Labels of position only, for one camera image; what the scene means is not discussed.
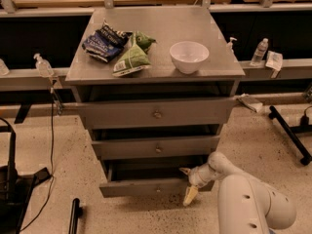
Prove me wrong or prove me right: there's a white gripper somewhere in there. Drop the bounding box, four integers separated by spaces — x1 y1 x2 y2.
179 163 219 207

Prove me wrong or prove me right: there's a grey bottom drawer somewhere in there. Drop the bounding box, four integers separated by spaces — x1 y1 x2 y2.
99 155 208 197

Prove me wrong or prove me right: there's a grey drawer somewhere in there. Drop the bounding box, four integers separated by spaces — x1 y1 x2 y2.
99 155 208 197
92 136 219 160
77 97 235 129

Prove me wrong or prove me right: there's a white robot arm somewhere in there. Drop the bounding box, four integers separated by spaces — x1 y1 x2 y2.
180 152 296 234

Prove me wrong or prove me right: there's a grey top drawer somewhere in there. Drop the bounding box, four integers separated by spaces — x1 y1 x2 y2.
77 97 235 129

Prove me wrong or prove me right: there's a grey middle drawer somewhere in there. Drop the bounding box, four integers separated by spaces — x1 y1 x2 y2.
92 136 219 160

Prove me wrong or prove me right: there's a grey three-drawer cabinet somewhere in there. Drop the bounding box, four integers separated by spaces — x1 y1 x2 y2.
64 5 246 199

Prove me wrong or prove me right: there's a black stand base right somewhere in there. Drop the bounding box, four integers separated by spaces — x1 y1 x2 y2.
268 105 312 166

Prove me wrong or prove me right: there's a black bar on floor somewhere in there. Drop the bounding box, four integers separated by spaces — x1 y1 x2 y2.
68 198 83 234

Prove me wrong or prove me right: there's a white bowl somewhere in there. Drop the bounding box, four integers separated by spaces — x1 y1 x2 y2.
170 41 210 74

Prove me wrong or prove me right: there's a green chip bag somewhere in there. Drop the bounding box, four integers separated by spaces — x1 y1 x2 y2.
113 31 156 77

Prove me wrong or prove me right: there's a small pump bottle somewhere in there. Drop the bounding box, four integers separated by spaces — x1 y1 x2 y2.
226 37 237 54

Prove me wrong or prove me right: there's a clear water bottle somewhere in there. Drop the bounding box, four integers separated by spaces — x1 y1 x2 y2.
251 38 268 66

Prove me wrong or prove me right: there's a white paper packet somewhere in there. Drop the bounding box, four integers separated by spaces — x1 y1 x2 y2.
265 51 283 78

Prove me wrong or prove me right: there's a blue chip bag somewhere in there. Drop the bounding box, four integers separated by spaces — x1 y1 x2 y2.
82 21 132 63

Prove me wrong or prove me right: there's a black equipment stand left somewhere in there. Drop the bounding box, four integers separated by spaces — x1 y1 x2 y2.
0 118 52 234

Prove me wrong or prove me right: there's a clear sanitizer bottle left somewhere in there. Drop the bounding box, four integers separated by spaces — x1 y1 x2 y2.
33 54 54 78

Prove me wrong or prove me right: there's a crumpled packet on rail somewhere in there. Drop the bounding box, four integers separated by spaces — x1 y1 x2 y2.
238 94 263 112

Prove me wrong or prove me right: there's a black cable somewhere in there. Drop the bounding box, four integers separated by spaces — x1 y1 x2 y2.
19 78 64 233

